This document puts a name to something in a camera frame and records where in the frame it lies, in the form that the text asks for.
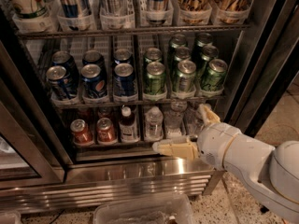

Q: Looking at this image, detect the blue pepsi can front middle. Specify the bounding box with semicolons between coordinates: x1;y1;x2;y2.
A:
81;64;107;99

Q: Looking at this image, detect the fridge glass door left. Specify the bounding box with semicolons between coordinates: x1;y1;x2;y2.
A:
0;41;69;189

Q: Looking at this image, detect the blue pepsi can front left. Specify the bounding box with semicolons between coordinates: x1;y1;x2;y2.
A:
46;65;78;101

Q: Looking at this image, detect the blue pepsi can rear middle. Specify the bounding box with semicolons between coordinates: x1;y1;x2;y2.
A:
82;49;105;67

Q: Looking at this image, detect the stainless steel fridge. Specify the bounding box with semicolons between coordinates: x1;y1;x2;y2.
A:
0;0;299;215

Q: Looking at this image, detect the blue pepsi can rear left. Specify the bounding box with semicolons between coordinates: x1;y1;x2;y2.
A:
51;50;79;83

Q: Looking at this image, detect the green soda can front right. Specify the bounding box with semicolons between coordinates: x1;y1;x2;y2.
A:
200;59;228;91

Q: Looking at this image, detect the green soda can back middle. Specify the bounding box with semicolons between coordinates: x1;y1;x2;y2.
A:
168;34;188;58

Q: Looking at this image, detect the fridge glass door right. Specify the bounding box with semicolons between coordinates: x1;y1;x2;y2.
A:
221;0;299;136

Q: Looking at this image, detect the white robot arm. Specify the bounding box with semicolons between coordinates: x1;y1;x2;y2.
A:
152;105;299;224

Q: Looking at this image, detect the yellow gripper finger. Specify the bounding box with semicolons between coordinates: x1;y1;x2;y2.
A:
199;104;221;125
152;137;199;161

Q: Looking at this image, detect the fridge glass door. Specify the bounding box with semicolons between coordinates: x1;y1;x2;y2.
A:
0;41;69;189
221;0;299;136

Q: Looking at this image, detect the red soda can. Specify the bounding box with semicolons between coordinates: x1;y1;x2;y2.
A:
70;119;93;147
96;118;117;145

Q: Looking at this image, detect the clear plastic bin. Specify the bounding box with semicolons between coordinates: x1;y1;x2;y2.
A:
93;193;195;224

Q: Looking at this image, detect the green soda can rear left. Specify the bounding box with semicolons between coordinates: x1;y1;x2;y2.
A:
143;48;163;65

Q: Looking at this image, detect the red soda can right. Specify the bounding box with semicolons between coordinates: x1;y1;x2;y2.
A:
96;118;117;145

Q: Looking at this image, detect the red soda can left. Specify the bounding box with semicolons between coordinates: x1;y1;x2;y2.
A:
70;119;93;147

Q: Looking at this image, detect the green soda can back right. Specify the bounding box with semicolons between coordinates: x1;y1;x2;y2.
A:
192;33;213;55

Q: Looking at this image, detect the white paper cup drink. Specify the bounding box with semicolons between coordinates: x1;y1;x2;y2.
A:
9;0;49;19

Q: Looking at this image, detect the blue pepsi can rear right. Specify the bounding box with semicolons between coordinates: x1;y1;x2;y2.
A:
113;49;134;66

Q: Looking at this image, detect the clear water bottle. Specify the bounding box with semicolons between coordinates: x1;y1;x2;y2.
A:
145;106;164;140
187;106;204;137
164;102;187;137

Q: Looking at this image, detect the blue pepsi can front right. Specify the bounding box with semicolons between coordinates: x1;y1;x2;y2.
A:
113;63;137;97

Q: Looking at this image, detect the brown drink bottle white label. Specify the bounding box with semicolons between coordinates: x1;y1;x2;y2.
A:
119;106;139;143

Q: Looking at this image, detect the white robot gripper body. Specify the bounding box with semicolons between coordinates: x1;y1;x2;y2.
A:
197;122;241;171

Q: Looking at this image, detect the green soda can front middle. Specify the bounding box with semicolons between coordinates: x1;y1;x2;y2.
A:
172;60;196;92

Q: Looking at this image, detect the blue pepsi can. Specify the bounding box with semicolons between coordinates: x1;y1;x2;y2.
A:
81;64;107;99
82;49;105;67
46;65;78;101
51;50;79;83
113;49;134;66
113;63;137;97

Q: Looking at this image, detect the green soda can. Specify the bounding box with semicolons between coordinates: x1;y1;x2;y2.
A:
143;48;163;65
172;60;196;92
192;33;213;55
197;45;219;77
172;47;191;67
144;62;165;95
168;34;188;58
200;59;228;91

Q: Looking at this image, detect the green soda can front left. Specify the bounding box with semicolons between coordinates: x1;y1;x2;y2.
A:
144;62;165;95

